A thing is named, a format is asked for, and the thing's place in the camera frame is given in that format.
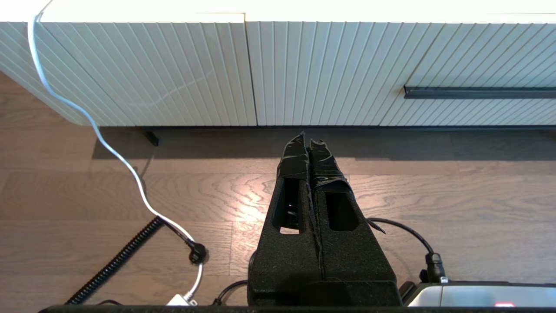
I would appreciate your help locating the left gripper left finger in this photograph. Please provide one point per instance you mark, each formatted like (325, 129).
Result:
(282, 261)

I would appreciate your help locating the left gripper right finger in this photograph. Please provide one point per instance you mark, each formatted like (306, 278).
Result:
(356, 261)

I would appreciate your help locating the white fluted drawer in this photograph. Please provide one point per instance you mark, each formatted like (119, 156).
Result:
(478, 56)

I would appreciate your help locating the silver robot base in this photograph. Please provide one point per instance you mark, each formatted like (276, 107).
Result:
(478, 295)

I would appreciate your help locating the cream TV cabinet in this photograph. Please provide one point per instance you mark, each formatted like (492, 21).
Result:
(347, 8)

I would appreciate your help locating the white power strip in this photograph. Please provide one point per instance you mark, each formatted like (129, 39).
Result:
(178, 300)

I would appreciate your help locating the white fluted flat cabinet door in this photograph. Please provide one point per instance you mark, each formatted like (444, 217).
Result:
(325, 65)

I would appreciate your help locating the white fluted curved cabinet panel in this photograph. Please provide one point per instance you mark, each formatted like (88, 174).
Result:
(152, 65)

